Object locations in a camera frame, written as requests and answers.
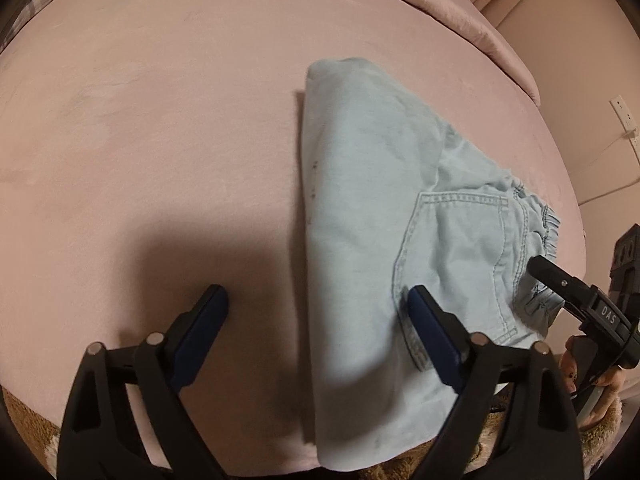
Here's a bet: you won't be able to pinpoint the person's right hand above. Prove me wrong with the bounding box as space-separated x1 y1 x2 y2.
561 349 623 429

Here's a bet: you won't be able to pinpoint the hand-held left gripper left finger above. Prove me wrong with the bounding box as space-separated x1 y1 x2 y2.
57 284 230 480

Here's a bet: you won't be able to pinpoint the white wall socket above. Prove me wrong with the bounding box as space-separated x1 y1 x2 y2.
610 94 640 152

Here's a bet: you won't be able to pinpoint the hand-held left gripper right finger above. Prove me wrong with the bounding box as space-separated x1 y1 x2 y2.
407 285 586 480

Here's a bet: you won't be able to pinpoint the plaid pillow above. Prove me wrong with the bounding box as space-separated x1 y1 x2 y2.
0 0 78 53

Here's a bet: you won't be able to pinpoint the pink bed sheet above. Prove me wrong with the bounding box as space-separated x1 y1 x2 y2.
0 0 587 471

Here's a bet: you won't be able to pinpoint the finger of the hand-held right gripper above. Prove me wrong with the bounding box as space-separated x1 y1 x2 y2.
529 256 597 319

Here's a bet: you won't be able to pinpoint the light blue pants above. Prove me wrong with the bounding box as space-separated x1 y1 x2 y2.
299 57 562 472

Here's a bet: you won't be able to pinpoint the white cable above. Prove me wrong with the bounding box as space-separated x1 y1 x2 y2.
577 130 638 207

